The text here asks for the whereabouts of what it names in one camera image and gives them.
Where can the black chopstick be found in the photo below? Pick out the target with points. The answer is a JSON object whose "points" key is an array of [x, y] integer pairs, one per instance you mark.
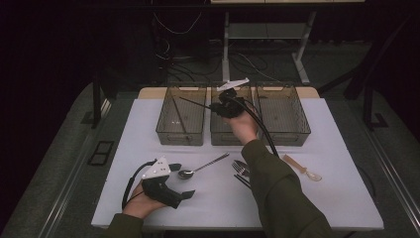
{"points": [[240, 180], [244, 180]]}

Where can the person's left hand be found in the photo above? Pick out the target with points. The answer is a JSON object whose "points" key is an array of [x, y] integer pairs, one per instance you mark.
{"points": [[138, 205]]}

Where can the translucent grey plastic bin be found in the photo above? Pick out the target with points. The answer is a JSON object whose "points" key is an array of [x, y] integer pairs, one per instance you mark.
{"points": [[194, 119], [219, 127], [284, 115]]}

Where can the black metal stand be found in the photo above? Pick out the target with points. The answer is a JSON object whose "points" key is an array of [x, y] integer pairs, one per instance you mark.
{"points": [[368, 105], [96, 105]]}

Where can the metal floor rail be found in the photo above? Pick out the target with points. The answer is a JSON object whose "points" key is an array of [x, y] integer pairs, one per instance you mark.
{"points": [[73, 175], [399, 181]]}

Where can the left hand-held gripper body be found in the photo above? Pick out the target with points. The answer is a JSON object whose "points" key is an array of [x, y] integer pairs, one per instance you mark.
{"points": [[158, 188]]}

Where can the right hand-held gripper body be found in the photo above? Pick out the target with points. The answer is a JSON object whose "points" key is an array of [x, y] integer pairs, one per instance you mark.
{"points": [[231, 105]]}

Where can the grey metal desk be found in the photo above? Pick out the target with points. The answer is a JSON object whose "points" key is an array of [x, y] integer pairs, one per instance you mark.
{"points": [[264, 30]]}

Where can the metal spoon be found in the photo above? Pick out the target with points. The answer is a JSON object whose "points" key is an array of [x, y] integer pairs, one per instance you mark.
{"points": [[186, 174]]}

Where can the tan spoon with clear bowl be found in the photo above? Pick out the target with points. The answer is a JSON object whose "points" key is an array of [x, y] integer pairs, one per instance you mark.
{"points": [[294, 163]]}

